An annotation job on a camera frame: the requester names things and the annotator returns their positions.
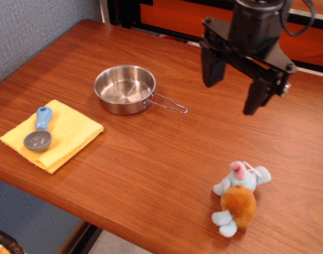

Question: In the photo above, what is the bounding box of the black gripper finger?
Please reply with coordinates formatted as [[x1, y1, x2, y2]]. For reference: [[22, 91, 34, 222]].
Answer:
[[243, 77, 277, 115], [201, 47, 226, 87]]

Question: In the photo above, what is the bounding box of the blue and orange plush toy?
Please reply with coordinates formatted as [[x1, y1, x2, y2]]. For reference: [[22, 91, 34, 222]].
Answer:
[[211, 161, 271, 238]]

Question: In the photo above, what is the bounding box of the blue scoop with grey bowl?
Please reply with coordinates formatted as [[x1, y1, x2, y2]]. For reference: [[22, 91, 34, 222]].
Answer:
[[23, 106, 53, 152]]

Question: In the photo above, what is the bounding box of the silver pot with wire handle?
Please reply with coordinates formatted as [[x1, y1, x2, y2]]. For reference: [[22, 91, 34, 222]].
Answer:
[[94, 65, 188, 115]]

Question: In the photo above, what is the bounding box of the yellow folded towel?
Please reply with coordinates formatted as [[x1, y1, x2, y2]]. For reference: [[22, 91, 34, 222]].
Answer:
[[0, 99, 104, 174]]

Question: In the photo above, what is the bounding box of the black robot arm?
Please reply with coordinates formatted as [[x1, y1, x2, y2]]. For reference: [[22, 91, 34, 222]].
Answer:
[[199, 1, 297, 115]]

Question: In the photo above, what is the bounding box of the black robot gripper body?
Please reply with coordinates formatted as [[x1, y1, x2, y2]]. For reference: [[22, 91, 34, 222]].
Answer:
[[200, 2, 297, 96]]

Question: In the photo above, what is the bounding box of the orange panel with black frame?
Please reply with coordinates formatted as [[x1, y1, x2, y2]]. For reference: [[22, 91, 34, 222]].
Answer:
[[107, 1, 323, 72]]

